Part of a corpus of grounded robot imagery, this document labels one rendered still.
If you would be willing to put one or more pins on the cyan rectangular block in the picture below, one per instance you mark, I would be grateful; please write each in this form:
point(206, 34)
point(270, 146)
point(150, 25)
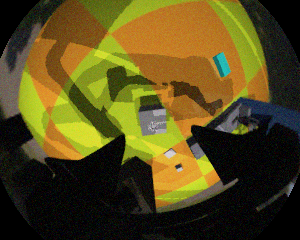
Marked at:
point(222, 65)

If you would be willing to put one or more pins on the dark blue arbor press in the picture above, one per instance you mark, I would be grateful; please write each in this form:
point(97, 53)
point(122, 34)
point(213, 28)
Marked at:
point(252, 113)

